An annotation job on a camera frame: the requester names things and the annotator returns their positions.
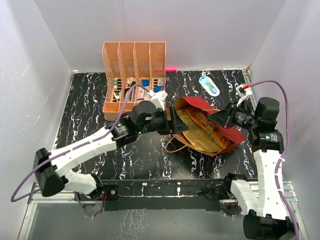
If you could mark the blue grey eraser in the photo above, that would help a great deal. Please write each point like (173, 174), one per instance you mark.
(158, 88)
(145, 82)

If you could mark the white red small box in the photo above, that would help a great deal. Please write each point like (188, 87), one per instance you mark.
(161, 81)

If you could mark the white red label packet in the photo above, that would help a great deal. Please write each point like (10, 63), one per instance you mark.
(142, 95)

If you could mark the orange snack packet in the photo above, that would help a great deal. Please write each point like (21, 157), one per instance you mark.
(200, 118)

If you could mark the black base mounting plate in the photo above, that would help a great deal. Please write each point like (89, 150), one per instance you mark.
(172, 194)

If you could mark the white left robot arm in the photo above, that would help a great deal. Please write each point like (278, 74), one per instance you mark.
(54, 169)

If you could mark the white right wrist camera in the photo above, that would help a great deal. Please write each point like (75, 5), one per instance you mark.
(244, 91)

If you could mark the grey black stapler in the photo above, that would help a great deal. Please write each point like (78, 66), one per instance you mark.
(129, 92)

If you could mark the blue grey eraser back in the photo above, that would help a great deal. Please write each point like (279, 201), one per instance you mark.
(145, 82)

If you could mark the peach plastic desk organizer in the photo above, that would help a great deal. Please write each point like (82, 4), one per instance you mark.
(125, 59)

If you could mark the red brown paper bag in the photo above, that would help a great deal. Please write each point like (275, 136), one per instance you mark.
(197, 103)

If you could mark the gold snack packet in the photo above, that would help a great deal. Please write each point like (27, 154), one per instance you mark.
(198, 138)

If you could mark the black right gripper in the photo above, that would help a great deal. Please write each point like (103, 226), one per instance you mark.
(221, 117)

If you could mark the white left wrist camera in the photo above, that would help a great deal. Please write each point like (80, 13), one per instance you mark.
(158, 98)

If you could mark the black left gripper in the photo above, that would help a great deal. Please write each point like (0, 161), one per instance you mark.
(178, 125)

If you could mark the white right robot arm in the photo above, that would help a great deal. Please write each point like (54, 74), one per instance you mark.
(267, 216)

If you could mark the blue grey eraser right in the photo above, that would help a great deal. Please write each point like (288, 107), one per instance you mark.
(158, 88)

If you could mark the blue white packaged item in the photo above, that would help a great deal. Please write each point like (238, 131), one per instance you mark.
(209, 86)

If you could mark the white glue stick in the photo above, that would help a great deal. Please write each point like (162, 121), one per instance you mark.
(116, 84)

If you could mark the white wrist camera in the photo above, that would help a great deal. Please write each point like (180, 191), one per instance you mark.
(158, 98)
(244, 91)

